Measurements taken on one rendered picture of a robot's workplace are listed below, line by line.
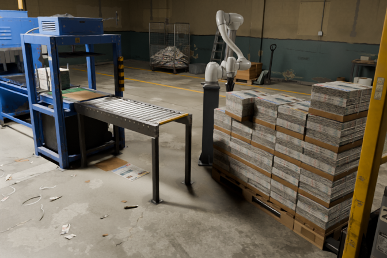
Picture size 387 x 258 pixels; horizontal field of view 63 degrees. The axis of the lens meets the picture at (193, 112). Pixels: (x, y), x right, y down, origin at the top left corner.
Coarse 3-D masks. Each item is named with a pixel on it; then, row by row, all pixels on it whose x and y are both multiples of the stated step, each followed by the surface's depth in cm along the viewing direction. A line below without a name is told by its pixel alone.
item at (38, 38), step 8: (24, 40) 372; (32, 40) 360; (40, 40) 349; (64, 40) 349; (72, 40) 356; (80, 40) 364; (88, 40) 372; (96, 40) 380; (104, 40) 389; (112, 40) 398
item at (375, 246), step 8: (384, 192) 191; (384, 200) 191; (384, 208) 191; (384, 216) 192; (384, 224) 193; (376, 232) 198; (384, 232) 193; (376, 240) 198; (384, 240) 194; (376, 248) 199; (384, 248) 195; (376, 256) 200; (384, 256) 196
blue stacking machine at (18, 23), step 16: (0, 16) 509; (16, 16) 527; (0, 32) 504; (16, 32) 523; (32, 32) 542; (0, 48) 508; (16, 48) 527; (32, 48) 548; (0, 64) 622; (16, 64) 631; (0, 96) 521; (16, 96) 542
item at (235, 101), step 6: (228, 96) 311; (234, 96) 301; (240, 96) 299; (246, 96) 299; (252, 96) 299; (228, 102) 314; (234, 102) 303; (240, 102) 294; (246, 102) 293; (252, 102) 298; (228, 108) 316; (234, 108) 305; (240, 108) 296; (246, 108) 296; (252, 108) 299; (234, 114) 306; (240, 114) 298; (246, 114) 298; (252, 114) 301
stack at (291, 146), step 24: (216, 120) 344; (216, 144) 350; (240, 144) 316; (264, 144) 289; (288, 144) 267; (240, 168) 323; (264, 168) 293; (288, 168) 270; (240, 192) 331; (264, 192) 298; (288, 192) 273; (288, 216) 277
